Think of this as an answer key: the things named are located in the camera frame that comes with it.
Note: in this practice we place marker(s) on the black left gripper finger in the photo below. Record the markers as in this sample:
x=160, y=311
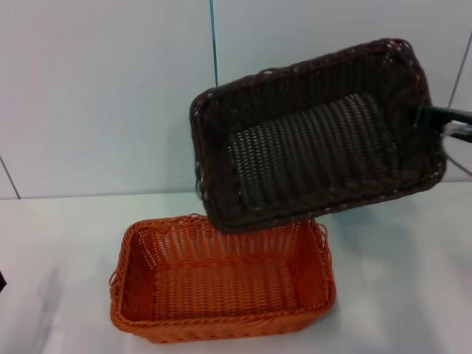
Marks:
x=2, y=282

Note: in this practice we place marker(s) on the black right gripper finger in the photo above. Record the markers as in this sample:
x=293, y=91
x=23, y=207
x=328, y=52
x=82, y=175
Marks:
x=427, y=116

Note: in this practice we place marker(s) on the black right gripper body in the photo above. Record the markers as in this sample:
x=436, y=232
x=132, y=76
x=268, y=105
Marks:
x=457, y=118

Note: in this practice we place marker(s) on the dark brown woven plastic basket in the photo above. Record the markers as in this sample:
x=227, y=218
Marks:
x=313, y=147

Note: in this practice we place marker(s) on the orange woven plastic basket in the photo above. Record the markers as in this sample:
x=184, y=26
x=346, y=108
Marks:
x=221, y=287

